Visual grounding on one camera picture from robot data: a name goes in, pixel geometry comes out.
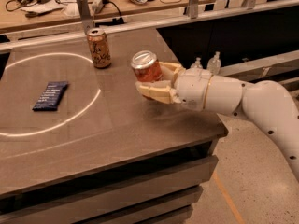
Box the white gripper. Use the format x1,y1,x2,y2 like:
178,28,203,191
135,62,212,111

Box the red coke can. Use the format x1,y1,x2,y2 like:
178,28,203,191
131,50,163,85

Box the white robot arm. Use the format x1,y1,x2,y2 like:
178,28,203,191
135,63,299,180

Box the tan sparkling water can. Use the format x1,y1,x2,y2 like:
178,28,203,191
87,28,111,68

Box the grey cabinet drawers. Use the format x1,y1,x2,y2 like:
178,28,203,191
1,142,218,224

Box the metal railing bar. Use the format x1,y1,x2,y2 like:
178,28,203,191
0,0,299,53

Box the dark blue snack bar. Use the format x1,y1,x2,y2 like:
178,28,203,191
32,81,68,111

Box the grey metal bracket post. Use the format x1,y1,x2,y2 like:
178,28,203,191
76,0,93,33

